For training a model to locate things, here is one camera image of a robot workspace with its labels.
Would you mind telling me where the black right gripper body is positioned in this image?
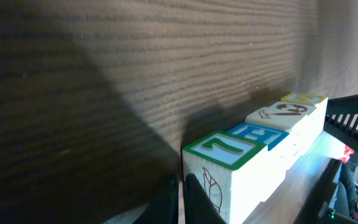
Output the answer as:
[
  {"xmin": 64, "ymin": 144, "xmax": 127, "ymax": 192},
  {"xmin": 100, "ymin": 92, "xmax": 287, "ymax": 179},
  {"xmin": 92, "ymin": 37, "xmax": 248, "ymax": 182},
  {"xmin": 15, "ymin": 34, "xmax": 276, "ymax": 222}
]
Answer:
[{"xmin": 324, "ymin": 95, "xmax": 358, "ymax": 153}]

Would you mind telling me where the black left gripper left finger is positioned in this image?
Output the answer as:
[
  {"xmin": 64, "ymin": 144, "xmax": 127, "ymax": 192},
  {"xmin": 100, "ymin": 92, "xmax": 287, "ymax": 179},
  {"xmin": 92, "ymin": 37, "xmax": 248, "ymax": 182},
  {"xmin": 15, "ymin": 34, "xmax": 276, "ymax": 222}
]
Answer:
[{"xmin": 134, "ymin": 175, "xmax": 179, "ymax": 224}]

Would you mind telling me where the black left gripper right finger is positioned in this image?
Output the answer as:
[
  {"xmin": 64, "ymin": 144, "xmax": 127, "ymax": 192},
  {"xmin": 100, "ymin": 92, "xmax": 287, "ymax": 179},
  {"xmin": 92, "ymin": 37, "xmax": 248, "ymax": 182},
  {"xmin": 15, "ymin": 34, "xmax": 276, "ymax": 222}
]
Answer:
[{"xmin": 183, "ymin": 174, "xmax": 226, "ymax": 224}]

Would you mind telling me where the wooden block violin picture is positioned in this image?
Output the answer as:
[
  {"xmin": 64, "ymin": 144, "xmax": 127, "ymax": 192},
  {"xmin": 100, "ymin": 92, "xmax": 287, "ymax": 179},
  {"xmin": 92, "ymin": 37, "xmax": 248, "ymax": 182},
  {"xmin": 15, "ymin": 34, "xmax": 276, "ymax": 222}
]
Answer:
[{"xmin": 280, "ymin": 93, "xmax": 328, "ymax": 144}]

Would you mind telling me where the wooden block red side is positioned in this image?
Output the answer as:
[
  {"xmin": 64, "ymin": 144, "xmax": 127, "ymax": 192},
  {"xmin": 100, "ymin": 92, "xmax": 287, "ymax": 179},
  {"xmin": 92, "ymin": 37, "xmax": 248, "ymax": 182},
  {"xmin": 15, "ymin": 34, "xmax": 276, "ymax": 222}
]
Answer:
[{"xmin": 182, "ymin": 131, "xmax": 268, "ymax": 223}]

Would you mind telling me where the yellow block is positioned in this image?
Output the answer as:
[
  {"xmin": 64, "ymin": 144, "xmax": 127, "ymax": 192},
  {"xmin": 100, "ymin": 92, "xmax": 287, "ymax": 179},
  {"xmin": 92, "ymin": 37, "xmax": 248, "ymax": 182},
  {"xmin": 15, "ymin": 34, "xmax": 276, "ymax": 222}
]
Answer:
[{"xmin": 244, "ymin": 105, "xmax": 310, "ymax": 166}]

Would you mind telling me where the wooden block snail picture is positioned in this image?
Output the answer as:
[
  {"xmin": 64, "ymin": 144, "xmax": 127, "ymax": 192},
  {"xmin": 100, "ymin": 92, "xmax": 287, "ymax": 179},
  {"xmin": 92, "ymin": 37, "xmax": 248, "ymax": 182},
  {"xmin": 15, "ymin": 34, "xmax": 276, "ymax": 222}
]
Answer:
[{"xmin": 228, "ymin": 123, "xmax": 289, "ymax": 202}]

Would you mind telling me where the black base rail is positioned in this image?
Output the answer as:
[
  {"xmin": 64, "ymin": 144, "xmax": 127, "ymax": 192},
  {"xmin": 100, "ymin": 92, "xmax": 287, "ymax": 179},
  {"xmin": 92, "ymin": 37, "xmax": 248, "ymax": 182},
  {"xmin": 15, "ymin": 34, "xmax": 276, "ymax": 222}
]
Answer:
[{"xmin": 294, "ymin": 159, "xmax": 358, "ymax": 224}]

